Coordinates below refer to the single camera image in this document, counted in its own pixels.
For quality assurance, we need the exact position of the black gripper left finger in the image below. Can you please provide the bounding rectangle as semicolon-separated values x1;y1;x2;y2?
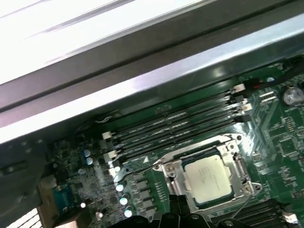
132;194;184;228

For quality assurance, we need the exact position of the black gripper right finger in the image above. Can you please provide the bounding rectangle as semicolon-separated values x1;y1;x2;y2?
180;194;240;228

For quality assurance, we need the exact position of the CPU with silver heat spreader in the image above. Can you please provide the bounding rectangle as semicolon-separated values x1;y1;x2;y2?
184;154;235;205

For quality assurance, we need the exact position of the thin metal locking lever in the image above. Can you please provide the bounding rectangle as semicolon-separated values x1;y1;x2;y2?
113;133;243;183
231;193;254;219

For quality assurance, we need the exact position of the black RAM slot bank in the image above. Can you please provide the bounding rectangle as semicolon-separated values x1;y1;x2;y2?
228;198;304;228
102;84;252;162

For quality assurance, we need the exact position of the green motherboard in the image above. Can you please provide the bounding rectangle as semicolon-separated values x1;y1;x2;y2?
45;56;304;228

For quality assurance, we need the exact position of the blue serial port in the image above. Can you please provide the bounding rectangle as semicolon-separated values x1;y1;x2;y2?
50;186;75;211

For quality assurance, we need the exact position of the metal rear port housing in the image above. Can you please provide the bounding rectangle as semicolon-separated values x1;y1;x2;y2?
37;175;80;228

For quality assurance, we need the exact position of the black open PC case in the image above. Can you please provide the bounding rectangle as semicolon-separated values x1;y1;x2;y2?
0;0;304;214

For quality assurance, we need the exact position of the silver coin battery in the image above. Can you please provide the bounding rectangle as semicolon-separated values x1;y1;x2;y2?
281;85;304;106

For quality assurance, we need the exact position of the black connector with red wire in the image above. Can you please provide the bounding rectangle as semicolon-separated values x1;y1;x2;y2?
243;78;264;90

